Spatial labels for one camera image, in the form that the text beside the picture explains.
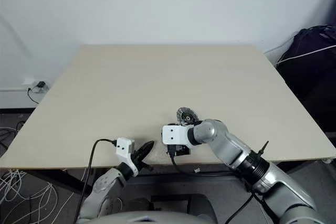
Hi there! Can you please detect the white cable over bag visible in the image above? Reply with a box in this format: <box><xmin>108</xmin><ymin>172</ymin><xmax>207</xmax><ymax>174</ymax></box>
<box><xmin>277</xmin><ymin>45</ymin><xmax>336</xmax><ymax>65</ymax></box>

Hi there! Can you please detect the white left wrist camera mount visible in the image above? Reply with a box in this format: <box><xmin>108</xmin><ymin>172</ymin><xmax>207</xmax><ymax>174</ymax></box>
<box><xmin>115</xmin><ymin>137</ymin><xmax>139</xmax><ymax>178</ymax></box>

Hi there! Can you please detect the black power cord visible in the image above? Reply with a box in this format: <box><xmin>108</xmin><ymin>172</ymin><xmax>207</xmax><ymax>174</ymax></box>
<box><xmin>27</xmin><ymin>85</ymin><xmax>40</xmax><ymax>104</ymax></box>

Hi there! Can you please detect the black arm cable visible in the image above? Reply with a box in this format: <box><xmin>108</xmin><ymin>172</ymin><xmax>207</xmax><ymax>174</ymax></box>
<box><xmin>169</xmin><ymin>146</ymin><xmax>267</xmax><ymax>224</ymax></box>
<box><xmin>76</xmin><ymin>138</ymin><xmax>118</xmax><ymax>222</ymax></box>

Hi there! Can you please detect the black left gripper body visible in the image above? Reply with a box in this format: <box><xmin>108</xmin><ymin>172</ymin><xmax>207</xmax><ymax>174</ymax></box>
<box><xmin>131</xmin><ymin>152</ymin><xmax>154</xmax><ymax>174</ymax></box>

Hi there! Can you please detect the black metal table frame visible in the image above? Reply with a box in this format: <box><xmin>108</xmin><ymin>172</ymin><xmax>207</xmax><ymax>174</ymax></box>
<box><xmin>15</xmin><ymin>129</ymin><xmax>336</xmax><ymax>196</ymax></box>

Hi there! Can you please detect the white floor cable bundle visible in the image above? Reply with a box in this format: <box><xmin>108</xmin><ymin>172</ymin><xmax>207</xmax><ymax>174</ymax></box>
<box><xmin>0</xmin><ymin>126</ymin><xmax>77</xmax><ymax>224</ymax></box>

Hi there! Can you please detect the black bag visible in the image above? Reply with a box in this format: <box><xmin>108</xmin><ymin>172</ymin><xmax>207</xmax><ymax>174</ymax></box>
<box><xmin>275</xmin><ymin>26</ymin><xmax>336</xmax><ymax>133</ymax></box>

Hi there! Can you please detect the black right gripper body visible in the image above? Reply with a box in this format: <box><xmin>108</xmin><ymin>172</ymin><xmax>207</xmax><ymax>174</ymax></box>
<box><xmin>166</xmin><ymin>144</ymin><xmax>192</xmax><ymax>157</ymax></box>

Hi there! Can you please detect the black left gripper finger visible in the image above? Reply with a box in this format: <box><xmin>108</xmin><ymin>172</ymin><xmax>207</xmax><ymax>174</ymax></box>
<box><xmin>136</xmin><ymin>147</ymin><xmax>153</xmax><ymax>163</ymax></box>
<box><xmin>134</xmin><ymin>141</ymin><xmax>156</xmax><ymax>156</ymax></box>

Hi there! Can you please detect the grey robot torso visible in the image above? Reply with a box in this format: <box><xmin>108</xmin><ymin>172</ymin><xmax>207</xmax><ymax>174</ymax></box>
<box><xmin>99</xmin><ymin>209</ymin><xmax>218</xmax><ymax>224</ymax></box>

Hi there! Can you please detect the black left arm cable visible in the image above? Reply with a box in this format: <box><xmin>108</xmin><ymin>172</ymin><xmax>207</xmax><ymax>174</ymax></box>
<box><xmin>76</xmin><ymin>138</ymin><xmax>118</xmax><ymax>222</ymax></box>

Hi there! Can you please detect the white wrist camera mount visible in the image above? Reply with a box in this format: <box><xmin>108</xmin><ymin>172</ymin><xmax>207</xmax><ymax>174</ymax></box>
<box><xmin>161</xmin><ymin>124</ymin><xmax>195</xmax><ymax>148</ymax></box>
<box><xmin>115</xmin><ymin>137</ymin><xmax>139</xmax><ymax>178</ymax></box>

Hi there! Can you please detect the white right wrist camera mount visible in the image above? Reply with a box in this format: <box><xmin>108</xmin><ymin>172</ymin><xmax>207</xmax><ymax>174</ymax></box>
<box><xmin>161</xmin><ymin>124</ymin><xmax>195</xmax><ymax>148</ymax></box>

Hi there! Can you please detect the white wall power outlet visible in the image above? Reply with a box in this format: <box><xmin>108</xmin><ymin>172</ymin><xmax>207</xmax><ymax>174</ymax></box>
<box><xmin>22</xmin><ymin>77</ymin><xmax>50</xmax><ymax>93</ymax></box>

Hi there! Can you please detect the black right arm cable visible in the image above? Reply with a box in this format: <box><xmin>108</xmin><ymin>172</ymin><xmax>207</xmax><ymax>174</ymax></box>
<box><xmin>169</xmin><ymin>146</ymin><xmax>267</xmax><ymax>224</ymax></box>

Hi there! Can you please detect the black floor cable bundle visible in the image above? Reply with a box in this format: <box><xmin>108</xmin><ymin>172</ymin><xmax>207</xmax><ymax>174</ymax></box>
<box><xmin>0</xmin><ymin>120</ymin><xmax>26</xmax><ymax>154</ymax></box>

